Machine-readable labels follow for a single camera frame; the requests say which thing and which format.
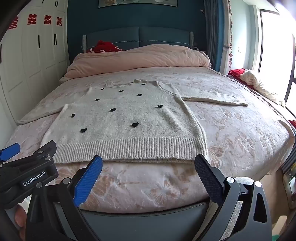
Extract white wardrobe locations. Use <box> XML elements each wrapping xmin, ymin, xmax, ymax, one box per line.
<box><xmin>0</xmin><ymin>0</ymin><xmax>70</xmax><ymax>137</ymax></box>

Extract blue upholstered headboard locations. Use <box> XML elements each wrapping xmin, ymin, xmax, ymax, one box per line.
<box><xmin>82</xmin><ymin>26</ymin><xmax>194</xmax><ymax>52</ymax></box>

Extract blue grey curtain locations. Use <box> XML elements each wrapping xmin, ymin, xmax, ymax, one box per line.
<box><xmin>203</xmin><ymin>0</ymin><xmax>232</xmax><ymax>70</ymax></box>

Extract window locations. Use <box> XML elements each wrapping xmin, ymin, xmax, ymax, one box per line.
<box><xmin>258</xmin><ymin>9</ymin><xmax>296</xmax><ymax>109</ymax></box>

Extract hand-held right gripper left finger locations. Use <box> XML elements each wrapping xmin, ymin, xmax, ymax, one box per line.
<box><xmin>25</xmin><ymin>155</ymin><xmax>103</xmax><ymax>241</ymax></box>

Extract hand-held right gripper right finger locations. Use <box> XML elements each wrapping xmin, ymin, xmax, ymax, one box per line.
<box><xmin>194</xmin><ymin>153</ymin><xmax>273</xmax><ymax>241</ymax></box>

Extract grey bed frame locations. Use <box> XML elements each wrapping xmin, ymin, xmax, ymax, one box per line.
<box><xmin>80</xmin><ymin>201</ymin><xmax>214</xmax><ymax>241</ymax></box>

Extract red cloth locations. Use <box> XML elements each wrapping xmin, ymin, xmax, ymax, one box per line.
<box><xmin>86</xmin><ymin>40</ymin><xmax>126</xmax><ymax>53</ymax></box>

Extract person's left hand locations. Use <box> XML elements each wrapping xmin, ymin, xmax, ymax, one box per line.
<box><xmin>13</xmin><ymin>205</ymin><xmax>30</xmax><ymax>241</ymax></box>

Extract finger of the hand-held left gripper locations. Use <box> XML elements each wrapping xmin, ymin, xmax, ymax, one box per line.
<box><xmin>28</xmin><ymin>140</ymin><xmax>57</xmax><ymax>163</ymax></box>
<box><xmin>0</xmin><ymin>142</ymin><xmax>21</xmax><ymax>163</ymax></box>

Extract pink duvet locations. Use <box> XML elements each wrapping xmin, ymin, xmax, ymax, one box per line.
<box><xmin>60</xmin><ymin>44</ymin><xmax>212</xmax><ymax>82</ymax></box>

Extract white crumpled blanket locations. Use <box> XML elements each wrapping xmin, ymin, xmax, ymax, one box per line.
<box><xmin>240</xmin><ymin>69</ymin><xmax>287</xmax><ymax>107</ymax></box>

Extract pink floral bed blanket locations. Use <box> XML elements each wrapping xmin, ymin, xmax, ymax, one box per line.
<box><xmin>5</xmin><ymin>66</ymin><xmax>292</xmax><ymax>214</ymax></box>

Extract red cushion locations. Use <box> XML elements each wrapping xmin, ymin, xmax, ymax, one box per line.
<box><xmin>228</xmin><ymin>68</ymin><xmax>255</xmax><ymax>90</ymax></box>

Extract framed wall picture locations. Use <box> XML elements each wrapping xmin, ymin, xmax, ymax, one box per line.
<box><xmin>98</xmin><ymin>0</ymin><xmax>176</xmax><ymax>9</ymax></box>

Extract cream knit sweater black hearts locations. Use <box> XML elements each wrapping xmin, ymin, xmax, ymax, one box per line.
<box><xmin>39</xmin><ymin>79</ymin><xmax>249</xmax><ymax>164</ymax></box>

